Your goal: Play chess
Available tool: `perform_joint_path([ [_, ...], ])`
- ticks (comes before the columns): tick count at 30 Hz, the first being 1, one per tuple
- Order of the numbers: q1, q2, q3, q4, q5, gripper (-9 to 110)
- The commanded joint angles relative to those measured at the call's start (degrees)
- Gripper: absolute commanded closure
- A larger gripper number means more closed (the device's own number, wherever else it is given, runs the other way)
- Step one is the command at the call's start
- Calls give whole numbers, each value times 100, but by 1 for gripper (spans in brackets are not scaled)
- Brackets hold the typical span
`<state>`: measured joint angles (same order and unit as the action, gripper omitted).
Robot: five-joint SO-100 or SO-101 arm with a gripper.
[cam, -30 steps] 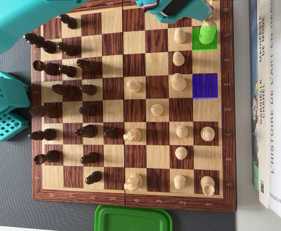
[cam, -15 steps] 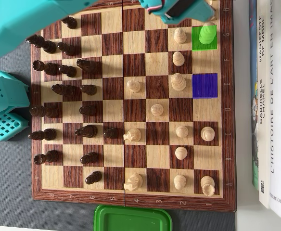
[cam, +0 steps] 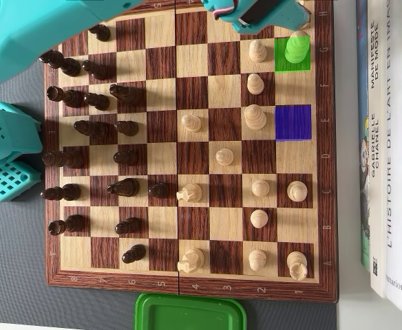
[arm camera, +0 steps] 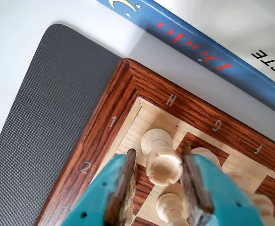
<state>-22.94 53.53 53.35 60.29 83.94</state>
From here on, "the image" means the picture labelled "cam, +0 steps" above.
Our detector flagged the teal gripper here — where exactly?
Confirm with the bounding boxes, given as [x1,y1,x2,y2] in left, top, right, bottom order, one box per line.
[200,0,314,34]

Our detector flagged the light wooden king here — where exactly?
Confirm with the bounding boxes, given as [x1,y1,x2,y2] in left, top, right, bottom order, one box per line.
[284,30,308,65]

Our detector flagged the light wooden pawn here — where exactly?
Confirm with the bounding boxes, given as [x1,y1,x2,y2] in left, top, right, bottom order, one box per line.
[248,39,268,63]
[250,208,269,230]
[215,147,235,167]
[248,249,268,272]
[247,73,264,96]
[251,179,271,198]
[181,114,202,133]

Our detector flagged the light wooden queen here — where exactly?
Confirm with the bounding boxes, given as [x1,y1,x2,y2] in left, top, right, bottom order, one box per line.
[244,104,268,131]

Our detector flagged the dark wooden knight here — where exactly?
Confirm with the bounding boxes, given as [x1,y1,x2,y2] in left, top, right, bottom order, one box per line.
[109,83,146,105]
[107,177,141,198]

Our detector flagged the dark wooden pawn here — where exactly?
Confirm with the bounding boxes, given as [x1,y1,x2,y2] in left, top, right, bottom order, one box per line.
[114,120,140,136]
[122,243,147,265]
[88,23,112,41]
[113,151,139,165]
[83,91,111,111]
[114,217,141,237]
[148,181,170,199]
[82,60,112,80]

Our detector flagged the light wooden knight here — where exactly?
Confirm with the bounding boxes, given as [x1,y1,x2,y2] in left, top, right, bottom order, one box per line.
[176,247,206,274]
[176,182,203,204]

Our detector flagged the blue Dodo book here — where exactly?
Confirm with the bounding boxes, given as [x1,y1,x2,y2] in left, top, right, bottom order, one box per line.
[356,0,374,272]

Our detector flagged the white Manifeste de Mode book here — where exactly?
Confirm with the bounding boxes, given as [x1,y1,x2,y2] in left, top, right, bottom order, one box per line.
[368,0,390,299]

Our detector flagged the dark wooden bishop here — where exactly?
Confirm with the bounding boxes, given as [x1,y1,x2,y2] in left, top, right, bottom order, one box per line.
[73,120,112,139]
[41,184,82,202]

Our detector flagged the wooden chessboard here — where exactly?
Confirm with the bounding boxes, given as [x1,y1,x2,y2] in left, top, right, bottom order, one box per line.
[43,0,339,303]

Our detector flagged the dark wooden king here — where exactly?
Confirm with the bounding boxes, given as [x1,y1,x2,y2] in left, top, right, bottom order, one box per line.
[39,49,82,77]

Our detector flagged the dark wooden rook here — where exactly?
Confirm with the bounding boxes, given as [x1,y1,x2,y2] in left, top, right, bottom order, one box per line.
[46,85,89,108]
[48,214,87,236]

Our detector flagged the dark wooden queen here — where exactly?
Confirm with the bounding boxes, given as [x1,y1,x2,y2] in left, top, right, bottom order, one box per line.
[42,150,85,168]

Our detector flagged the green plastic container lid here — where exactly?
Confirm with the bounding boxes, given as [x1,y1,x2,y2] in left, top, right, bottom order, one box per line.
[134,291,247,330]

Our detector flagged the grey mat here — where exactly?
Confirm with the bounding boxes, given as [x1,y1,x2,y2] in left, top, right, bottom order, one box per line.
[0,61,338,330]

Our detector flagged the multicolour servo cable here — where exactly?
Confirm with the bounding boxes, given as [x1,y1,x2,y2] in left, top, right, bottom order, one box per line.
[213,0,239,18]

